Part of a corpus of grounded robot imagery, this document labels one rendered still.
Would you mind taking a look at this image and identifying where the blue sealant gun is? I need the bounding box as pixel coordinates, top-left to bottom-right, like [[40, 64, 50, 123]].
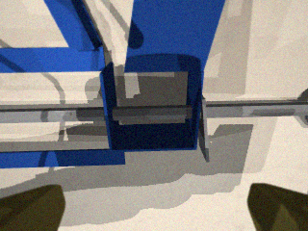
[[0, 0, 308, 168]]

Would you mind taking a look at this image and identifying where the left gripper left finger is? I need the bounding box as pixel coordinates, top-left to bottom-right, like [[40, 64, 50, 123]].
[[0, 185, 65, 231]]

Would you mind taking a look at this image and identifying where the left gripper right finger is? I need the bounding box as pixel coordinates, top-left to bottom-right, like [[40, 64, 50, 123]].
[[247, 183, 308, 231]]

